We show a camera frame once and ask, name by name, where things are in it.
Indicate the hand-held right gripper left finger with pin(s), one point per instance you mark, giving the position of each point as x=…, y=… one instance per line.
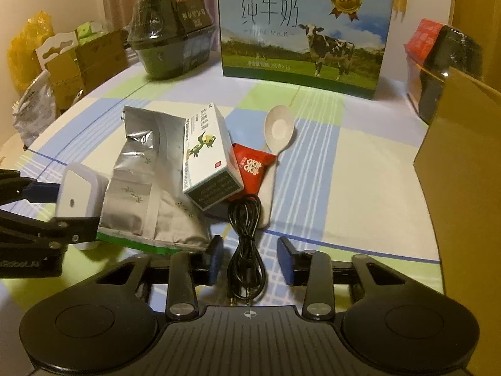
x=214, y=260

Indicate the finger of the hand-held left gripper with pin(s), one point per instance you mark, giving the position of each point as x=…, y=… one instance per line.
x=58, y=231
x=39, y=192

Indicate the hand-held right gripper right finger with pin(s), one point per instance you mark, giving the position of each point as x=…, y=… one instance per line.
x=285, y=260

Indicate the white square plug device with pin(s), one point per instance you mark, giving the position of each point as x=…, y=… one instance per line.
x=78, y=196

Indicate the silver foil pouch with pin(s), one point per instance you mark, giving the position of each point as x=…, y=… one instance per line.
x=141, y=188

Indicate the red snack packet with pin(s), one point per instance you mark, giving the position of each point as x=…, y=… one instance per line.
x=252, y=168

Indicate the white box with lizard print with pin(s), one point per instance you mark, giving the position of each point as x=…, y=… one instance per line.
x=207, y=156

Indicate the white plastic spoon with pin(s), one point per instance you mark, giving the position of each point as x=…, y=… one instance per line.
x=278, y=127

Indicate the brown cardboard box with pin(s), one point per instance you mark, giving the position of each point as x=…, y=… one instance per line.
x=465, y=188

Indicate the checked cloth desktop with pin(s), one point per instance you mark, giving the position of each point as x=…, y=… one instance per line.
x=344, y=188

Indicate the crinkled white plastic bag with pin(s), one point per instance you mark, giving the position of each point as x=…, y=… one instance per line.
x=35, y=113

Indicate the white cut-out cardboard piece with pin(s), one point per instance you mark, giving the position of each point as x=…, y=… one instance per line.
x=53, y=53

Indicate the brown storage carton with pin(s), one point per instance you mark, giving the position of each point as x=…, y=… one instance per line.
x=98, y=62

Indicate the yellow plastic bag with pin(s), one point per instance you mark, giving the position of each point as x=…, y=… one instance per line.
x=27, y=47

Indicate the green tissue packs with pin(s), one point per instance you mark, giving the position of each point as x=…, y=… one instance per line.
x=89, y=32

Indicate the black wrapped instant noodle bowl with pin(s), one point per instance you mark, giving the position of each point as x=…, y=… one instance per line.
x=450, y=66
x=168, y=43

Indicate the blue green milk carton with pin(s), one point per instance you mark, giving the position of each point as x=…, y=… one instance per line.
x=301, y=35

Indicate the red lid instant noodle bowl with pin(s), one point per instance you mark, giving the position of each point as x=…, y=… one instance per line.
x=420, y=43

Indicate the wooden door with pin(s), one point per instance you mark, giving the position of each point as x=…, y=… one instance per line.
x=475, y=8

